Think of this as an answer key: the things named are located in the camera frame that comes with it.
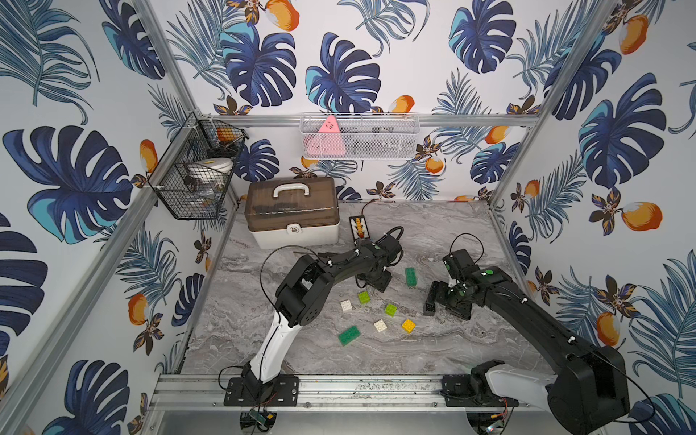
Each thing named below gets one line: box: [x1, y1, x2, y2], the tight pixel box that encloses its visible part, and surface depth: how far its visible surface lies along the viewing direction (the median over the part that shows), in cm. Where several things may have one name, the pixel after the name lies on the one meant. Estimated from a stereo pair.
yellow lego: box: [401, 319, 417, 334], surface depth 87 cm
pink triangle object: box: [307, 114, 347, 157], surface depth 92 cm
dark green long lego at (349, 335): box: [338, 325, 362, 347], surface depth 85 cm
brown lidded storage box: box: [244, 176, 340, 250], surface depth 97 cm
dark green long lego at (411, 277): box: [405, 267, 418, 288], surface depth 98 cm
